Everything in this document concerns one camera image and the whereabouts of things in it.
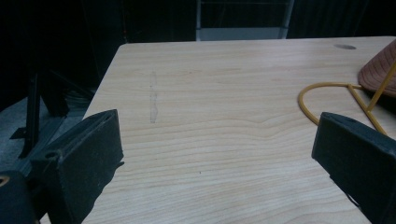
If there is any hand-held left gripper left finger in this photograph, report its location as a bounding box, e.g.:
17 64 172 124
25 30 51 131
30 108 125 224

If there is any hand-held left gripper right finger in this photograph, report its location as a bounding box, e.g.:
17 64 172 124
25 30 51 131
311 111 396 224

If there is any yellow wire stand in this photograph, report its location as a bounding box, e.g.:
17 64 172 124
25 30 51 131
297 59 396 136

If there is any metal frame stand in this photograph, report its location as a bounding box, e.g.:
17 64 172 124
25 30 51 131
195 0 295 42

